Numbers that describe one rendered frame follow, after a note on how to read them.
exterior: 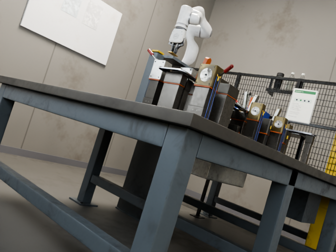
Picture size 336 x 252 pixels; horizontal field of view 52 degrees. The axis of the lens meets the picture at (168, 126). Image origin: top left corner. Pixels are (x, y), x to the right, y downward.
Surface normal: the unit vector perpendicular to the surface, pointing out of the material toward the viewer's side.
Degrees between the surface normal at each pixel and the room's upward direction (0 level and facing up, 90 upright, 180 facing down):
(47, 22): 90
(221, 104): 90
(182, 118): 90
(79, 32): 90
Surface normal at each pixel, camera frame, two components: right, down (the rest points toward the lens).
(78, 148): 0.70, 0.17
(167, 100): -0.60, -0.23
